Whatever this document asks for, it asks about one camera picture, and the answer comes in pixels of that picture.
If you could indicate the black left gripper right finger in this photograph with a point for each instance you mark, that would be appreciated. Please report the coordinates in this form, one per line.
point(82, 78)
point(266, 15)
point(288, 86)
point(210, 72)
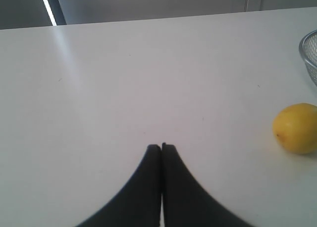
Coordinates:
point(185, 202)

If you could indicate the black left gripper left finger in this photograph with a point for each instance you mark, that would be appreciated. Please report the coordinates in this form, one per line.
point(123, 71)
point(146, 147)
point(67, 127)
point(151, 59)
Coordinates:
point(138, 203)

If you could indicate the yellow lemon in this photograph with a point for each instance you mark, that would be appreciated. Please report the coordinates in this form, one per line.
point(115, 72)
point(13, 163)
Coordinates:
point(295, 128)

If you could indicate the oval metal mesh basket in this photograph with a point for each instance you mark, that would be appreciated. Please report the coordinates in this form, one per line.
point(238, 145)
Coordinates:
point(308, 53)

